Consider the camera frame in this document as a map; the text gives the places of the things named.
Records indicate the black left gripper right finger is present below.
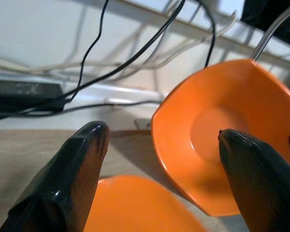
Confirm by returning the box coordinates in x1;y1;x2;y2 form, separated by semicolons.
218;129;290;232

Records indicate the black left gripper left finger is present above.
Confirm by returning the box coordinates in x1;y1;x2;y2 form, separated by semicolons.
0;120;111;232

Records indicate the orange plastic plate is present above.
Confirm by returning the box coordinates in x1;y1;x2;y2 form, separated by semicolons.
83;175;208;232

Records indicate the orange plastic bowl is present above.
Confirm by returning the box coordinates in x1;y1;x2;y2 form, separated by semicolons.
151;59;290;217

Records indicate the beige woven placemat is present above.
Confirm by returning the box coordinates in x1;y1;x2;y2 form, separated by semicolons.
0;130;251;232

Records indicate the slim black power adapter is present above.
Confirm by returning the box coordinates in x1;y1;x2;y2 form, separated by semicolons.
0;79;64;114

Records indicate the white cable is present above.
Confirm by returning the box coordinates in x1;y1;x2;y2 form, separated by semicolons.
0;11;237;78

